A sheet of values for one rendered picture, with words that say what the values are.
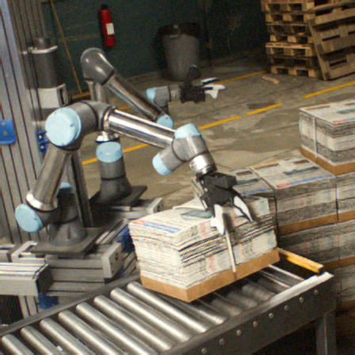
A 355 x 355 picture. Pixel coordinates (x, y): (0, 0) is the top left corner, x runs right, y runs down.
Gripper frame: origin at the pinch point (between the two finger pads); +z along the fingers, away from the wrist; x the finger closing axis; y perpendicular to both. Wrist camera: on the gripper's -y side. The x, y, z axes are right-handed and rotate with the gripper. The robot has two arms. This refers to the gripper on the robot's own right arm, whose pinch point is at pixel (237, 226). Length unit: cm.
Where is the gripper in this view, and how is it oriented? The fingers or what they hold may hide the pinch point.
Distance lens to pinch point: 211.6
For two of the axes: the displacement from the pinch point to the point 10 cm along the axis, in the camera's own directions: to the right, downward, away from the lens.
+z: 4.4, 8.9, -1.3
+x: -7.9, 3.2, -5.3
